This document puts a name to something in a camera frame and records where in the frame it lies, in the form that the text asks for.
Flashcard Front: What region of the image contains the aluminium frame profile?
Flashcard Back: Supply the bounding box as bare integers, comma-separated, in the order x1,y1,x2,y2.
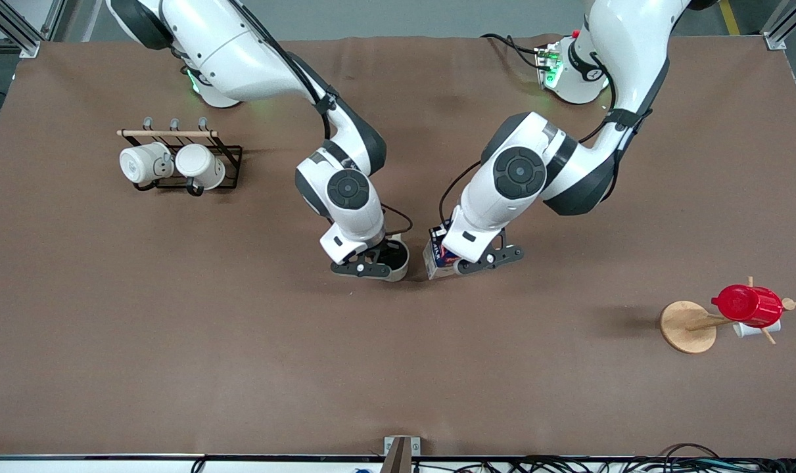
762,0,796,51
0,0,66,58

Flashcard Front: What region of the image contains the metal table edge bracket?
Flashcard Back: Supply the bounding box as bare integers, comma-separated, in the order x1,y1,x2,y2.
383,436,421,473

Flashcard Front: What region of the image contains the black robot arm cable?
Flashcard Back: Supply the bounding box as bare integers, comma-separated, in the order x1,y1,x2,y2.
438,160,482,227
379,202,413,236
233,0,339,140
578,53,671,144

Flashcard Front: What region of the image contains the small milk carton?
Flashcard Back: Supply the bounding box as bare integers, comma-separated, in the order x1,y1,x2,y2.
423,223,465,281

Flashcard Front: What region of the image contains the white mug with grey inside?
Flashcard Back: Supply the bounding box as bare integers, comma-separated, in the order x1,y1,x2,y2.
371,236,410,283

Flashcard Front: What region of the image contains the black wire mug rack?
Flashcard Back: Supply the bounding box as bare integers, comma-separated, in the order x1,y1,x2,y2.
123,131,243,192

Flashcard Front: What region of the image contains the small white cup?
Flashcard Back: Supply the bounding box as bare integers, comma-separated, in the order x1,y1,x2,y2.
733,319,782,339

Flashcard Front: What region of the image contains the plain white mug black handle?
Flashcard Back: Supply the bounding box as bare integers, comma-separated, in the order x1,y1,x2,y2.
175,144,227,197

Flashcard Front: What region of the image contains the wooden mug tree stand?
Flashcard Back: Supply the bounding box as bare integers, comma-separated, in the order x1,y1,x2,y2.
659,276,796,355

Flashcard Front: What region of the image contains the red cup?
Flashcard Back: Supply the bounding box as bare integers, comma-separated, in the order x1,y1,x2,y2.
711,284,784,328

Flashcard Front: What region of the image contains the white mug with face print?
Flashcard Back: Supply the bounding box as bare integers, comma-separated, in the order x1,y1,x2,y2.
119,143,175,192

